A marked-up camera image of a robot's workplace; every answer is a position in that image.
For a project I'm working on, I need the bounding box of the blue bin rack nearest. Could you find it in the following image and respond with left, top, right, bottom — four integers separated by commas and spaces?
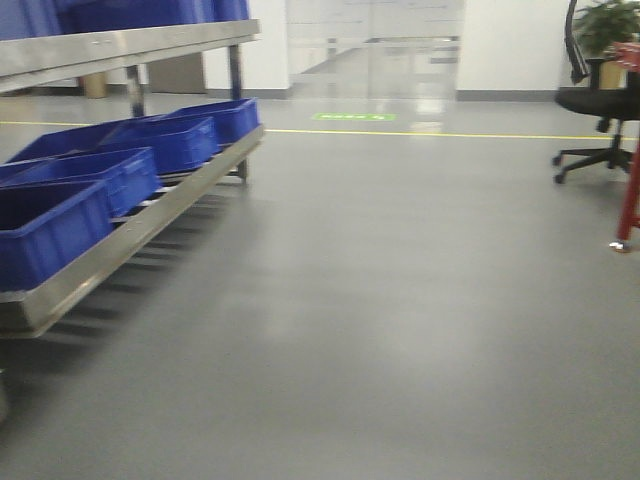
1, 181, 112, 292

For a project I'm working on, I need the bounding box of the red metal stand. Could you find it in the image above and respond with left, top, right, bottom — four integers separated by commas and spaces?
607, 40, 640, 254

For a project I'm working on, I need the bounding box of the potted green plant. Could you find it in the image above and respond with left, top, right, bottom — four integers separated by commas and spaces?
572, 0, 640, 90

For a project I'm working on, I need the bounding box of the blue bin rack farthest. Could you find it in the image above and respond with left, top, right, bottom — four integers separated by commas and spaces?
141, 97, 260, 145

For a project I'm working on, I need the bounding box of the black office chair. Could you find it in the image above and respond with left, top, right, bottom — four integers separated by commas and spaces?
551, 1, 639, 184

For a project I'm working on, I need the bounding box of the light blue upper crate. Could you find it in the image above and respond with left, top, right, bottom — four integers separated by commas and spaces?
0, 0, 62, 41

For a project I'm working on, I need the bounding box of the brown waste bin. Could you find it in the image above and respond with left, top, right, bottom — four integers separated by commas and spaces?
80, 72, 108, 99

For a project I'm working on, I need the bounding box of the blue bin rack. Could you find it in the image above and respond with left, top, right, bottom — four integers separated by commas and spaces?
9, 117, 221, 174
1, 181, 112, 292
1, 147, 160, 217
141, 97, 260, 145

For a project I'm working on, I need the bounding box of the stainless steel shelf rack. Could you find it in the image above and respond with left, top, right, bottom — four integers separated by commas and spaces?
1, 19, 264, 340

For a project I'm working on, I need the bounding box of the dark blue upper right bin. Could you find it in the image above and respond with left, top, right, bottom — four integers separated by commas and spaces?
53, 0, 250, 33

